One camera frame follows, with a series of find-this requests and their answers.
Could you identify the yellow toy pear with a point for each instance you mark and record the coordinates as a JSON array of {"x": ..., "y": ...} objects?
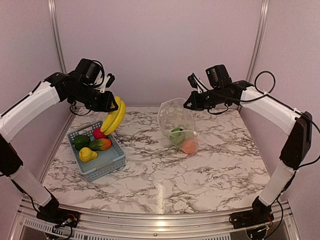
[{"x": 86, "y": 155}]

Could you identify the front aluminium frame rail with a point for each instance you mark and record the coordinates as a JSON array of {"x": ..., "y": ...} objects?
[{"x": 108, "y": 225}]

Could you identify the right aluminium frame post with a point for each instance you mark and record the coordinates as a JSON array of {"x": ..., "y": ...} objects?
[{"x": 259, "y": 39}]

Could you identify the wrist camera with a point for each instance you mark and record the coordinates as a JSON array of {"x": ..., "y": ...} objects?
[
  {"x": 91, "y": 73},
  {"x": 218, "y": 78}
]

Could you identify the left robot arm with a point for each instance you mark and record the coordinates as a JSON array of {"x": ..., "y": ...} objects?
[{"x": 54, "y": 89}]

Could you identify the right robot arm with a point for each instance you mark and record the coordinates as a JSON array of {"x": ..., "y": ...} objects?
[{"x": 296, "y": 125}]

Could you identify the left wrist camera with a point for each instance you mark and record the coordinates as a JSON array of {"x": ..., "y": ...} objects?
[{"x": 91, "y": 73}]

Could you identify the aluminium frame post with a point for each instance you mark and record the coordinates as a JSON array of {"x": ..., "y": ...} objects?
[
  {"x": 56, "y": 35},
  {"x": 259, "y": 39}
]

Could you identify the red toy apple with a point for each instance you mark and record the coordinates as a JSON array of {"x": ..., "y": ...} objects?
[{"x": 98, "y": 134}]

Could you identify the orange toy orange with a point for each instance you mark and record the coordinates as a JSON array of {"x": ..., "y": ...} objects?
[{"x": 189, "y": 146}]

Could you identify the left aluminium frame post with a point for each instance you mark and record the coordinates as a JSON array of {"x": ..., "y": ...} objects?
[{"x": 56, "y": 35}]

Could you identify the green toy watermelon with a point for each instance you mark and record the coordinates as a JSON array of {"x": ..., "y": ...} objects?
[{"x": 177, "y": 136}]

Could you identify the green orange toy mango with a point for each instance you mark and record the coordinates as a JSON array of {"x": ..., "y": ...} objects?
[{"x": 101, "y": 144}]

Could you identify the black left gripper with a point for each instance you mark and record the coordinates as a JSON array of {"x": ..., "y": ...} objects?
[{"x": 106, "y": 105}]

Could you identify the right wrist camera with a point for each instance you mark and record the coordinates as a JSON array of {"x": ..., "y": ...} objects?
[{"x": 218, "y": 78}]

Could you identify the clear zip top bag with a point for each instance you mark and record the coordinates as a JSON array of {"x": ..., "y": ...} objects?
[{"x": 171, "y": 115}]

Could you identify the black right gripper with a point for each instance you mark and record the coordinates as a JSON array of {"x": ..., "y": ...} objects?
[{"x": 196, "y": 103}]

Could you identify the yellow toy banana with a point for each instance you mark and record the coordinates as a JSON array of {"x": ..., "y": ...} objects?
[{"x": 114, "y": 119}]

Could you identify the dark green toy pepper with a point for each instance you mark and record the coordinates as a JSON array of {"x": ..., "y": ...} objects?
[{"x": 81, "y": 141}]

